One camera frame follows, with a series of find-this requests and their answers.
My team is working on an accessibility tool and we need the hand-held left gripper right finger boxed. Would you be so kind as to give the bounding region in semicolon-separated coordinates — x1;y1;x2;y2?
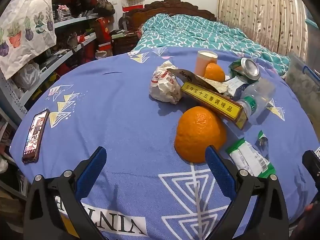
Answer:
200;145;290;240

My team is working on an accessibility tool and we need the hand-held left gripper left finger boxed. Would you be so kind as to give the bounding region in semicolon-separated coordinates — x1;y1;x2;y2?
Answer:
24;146;108;240

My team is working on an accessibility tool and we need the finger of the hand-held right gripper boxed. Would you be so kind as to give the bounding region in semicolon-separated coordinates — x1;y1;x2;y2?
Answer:
302;150;320;180

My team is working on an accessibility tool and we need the green white snack wrapper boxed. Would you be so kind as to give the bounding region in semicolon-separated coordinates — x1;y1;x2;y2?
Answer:
226;137;277;178

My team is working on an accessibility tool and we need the large orange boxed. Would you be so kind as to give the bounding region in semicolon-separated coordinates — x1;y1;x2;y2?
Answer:
174;106;227;163

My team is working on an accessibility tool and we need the small green wrapper scrap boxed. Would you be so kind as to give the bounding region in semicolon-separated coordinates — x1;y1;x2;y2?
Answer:
257;130;269;147

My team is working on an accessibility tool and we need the yellow brown seasoning box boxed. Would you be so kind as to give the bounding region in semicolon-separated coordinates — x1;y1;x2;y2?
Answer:
180;81;248;130

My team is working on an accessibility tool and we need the clear plastic bottle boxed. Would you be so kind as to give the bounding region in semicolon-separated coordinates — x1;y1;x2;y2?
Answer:
236;79;275;125

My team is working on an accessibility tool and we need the small orange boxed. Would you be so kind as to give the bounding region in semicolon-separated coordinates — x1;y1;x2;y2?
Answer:
204;63;226;83

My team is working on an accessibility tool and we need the brown paper wrapper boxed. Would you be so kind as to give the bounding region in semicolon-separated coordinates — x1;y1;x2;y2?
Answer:
167;68;229;97

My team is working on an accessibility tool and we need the white paper wrapper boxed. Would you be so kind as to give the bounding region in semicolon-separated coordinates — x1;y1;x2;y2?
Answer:
149;60;184;105

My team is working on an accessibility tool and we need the crushed green drink can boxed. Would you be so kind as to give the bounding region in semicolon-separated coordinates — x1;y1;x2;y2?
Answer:
229;57;260;82

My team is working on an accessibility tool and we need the pink paper cup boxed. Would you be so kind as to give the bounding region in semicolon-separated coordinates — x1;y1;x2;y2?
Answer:
195;51;218;77

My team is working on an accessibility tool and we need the blue printed bedsheet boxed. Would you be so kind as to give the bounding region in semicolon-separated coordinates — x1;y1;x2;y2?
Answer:
10;46;320;240

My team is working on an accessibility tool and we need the smartphone in dark case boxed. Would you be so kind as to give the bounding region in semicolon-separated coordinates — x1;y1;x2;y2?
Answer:
22;109;50;164

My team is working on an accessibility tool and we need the white plastic bag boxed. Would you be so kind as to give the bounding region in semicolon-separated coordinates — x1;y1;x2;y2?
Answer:
14;62;40;90

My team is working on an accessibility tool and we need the dark wooden nightstand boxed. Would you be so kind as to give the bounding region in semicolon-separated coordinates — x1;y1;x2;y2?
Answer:
111;30;140;55

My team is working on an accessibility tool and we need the teal patterned quilt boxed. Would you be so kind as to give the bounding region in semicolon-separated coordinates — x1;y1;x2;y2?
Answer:
134;14;290;74

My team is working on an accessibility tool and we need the red gift box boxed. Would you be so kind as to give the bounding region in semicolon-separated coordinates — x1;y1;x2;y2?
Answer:
96;17;113;52

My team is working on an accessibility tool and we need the grey metal shelf rack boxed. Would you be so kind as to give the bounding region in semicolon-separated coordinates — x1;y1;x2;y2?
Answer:
0;14;98;115

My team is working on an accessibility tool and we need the plant print white bag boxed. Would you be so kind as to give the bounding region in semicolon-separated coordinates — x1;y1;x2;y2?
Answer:
0;0;57;80

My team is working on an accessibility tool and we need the leaf patterned curtain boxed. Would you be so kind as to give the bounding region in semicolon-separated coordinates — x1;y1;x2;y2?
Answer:
217;0;310;55

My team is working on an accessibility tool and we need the brown handbag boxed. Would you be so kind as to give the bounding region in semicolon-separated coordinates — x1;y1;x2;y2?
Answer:
96;0;116;15

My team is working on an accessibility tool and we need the carved wooden headboard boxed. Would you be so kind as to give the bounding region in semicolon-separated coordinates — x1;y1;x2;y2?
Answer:
119;0;217;30

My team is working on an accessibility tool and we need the blue handled plastic storage box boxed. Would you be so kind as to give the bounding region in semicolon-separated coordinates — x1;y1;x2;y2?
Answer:
285;55;320;115

